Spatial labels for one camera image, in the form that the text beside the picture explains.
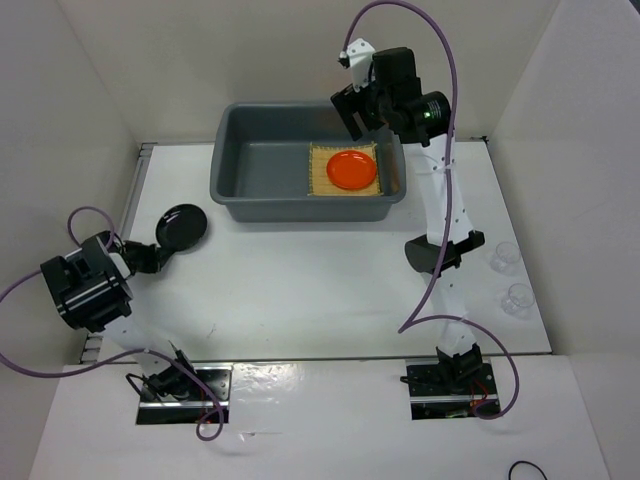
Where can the orange plastic plate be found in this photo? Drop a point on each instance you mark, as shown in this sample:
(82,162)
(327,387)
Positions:
(351,170)

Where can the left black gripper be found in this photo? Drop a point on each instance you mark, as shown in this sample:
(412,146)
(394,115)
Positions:
(156,256)

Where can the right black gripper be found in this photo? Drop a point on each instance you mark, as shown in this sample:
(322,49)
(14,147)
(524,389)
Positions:
(343,102)

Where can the grey plastic bin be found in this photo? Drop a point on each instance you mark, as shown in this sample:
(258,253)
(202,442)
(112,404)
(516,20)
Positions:
(261,162)

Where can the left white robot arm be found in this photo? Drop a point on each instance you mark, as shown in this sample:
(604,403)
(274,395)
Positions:
(89,290)

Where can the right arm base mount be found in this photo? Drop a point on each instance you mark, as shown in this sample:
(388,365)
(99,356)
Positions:
(432,398)

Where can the black round plate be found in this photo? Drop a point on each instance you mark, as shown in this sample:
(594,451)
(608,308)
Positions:
(181,228)

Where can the clear plastic cup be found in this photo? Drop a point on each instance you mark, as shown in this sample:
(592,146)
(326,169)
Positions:
(517,300)
(505,258)

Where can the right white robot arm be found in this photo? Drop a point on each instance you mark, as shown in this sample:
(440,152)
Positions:
(426,122)

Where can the bamboo woven mat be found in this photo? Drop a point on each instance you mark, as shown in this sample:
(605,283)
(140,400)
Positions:
(319,184)

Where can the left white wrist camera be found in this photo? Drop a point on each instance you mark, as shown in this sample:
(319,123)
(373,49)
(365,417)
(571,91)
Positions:
(119,262)

